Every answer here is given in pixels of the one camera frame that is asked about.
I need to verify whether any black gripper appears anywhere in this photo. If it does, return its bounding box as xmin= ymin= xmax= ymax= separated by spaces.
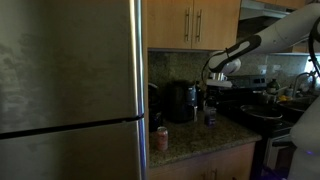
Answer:
xmin=205 ymin=87 xmax=224 ymax=104

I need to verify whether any pink soda can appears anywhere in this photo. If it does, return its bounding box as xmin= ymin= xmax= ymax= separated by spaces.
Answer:
xmin=155 ymin=126 xmax=170 ymax=152

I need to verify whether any dark tall bottle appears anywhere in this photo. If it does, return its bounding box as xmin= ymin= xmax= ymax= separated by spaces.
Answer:
xmin=194 ymin=80 xmax=204 ymax=112

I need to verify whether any black frying pan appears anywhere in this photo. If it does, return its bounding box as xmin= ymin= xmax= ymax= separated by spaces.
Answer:
xmin=239 ymin=104 xmax=285 ymax=121

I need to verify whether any dark round bottle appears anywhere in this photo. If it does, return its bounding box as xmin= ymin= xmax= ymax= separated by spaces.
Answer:
xmin=266 ymin=78 xmax=281 ymax=96

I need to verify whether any black coffee maker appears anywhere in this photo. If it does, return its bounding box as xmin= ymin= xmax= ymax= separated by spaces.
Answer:
xmin=148 ymin=82 xmax=165 ymax=133

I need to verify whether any black stove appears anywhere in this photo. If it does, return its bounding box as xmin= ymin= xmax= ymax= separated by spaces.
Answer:
xmin=213 ymin=74 xmax=300 ymax=180

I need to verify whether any wooden lower cabinet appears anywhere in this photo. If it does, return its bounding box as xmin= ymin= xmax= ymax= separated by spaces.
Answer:
xmin=147 ymin=142 xmax=258 ymax=180

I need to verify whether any wooden cabinet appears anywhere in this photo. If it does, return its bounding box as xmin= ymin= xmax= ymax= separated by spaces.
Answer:
xmin=147 ymin=142 xmax=258 ymax=180
xmin=146 ymin=0 xmax=242 ymax=52

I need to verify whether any wooden upper cabinet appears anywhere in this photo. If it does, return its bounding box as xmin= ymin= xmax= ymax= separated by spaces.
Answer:
xmin=146 ymin=0 xmax=242 ymax=52

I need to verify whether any curved metal sink faucet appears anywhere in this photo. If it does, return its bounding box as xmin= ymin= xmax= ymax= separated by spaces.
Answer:
xmin=292 ymin=71 xmax=318 ymax=98

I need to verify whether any range hood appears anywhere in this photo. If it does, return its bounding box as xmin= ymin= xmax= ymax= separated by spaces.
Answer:
xmin=238 ymin=0 xmax=296 ymax=21

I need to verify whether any stainless steel refrigerator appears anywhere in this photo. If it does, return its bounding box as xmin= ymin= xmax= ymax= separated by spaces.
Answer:
xmin=0 ymin=0 xmax=148 ymax=180

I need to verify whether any metal cabinet handle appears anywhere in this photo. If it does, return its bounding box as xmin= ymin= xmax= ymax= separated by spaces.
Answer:
xmin=195 ymin=8 xmax=203 ymax=43
xmin=183 ymin=7 xmax=191 ymax=43

